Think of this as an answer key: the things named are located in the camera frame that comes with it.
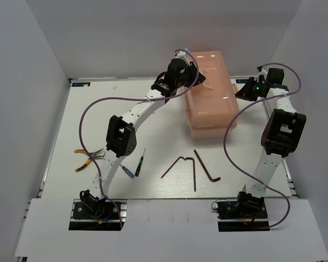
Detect pink plastic toolbox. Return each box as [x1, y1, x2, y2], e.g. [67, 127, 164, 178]
[185, 51, 239, 139]

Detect short-leg brown hex key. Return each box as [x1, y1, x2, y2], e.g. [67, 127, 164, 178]
[194, 150, 221, 183]

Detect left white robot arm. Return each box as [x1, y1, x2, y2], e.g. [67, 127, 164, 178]
[80, 50, 206, 218]

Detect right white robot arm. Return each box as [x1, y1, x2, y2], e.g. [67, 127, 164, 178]
[235, 67, 307, 218]

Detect right blue table label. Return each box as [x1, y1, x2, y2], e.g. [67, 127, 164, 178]
[236, 78, 255, 84]

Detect blue table label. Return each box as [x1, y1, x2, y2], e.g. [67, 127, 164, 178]
[72, 82, 91, 87]
[236, 78, 255, 84]

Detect long brown hex key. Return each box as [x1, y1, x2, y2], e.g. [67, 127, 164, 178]
[190, 158, 197, 192]

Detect bent brown hex key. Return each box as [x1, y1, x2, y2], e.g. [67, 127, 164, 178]
[161, 156, 194, 180]

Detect left blue table label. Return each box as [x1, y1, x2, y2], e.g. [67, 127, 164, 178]
[72, 82, 91, 87]

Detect black green screwdriver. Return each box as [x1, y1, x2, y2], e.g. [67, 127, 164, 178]
[134, 148, 146, 177]

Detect yellow side cutter pliers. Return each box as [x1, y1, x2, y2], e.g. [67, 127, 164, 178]
[74, 148, 104, 172]

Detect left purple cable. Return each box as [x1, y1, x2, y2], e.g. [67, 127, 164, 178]
[79, 48, 200, 229]

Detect purple cable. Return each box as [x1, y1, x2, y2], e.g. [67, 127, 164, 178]
[224, 63, 302, 229]
[79, 48, 200, 229]

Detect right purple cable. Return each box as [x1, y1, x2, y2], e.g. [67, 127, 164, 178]
[224, 63, 302, 229]

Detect blue handled screwdriver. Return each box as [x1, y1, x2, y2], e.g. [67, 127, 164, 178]
[120, 164, 135, 179]

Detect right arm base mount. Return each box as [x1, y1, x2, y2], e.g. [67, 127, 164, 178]
[211, 199, 270, 233]

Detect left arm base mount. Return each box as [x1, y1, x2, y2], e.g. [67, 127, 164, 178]
[68, 200, 121, 231]

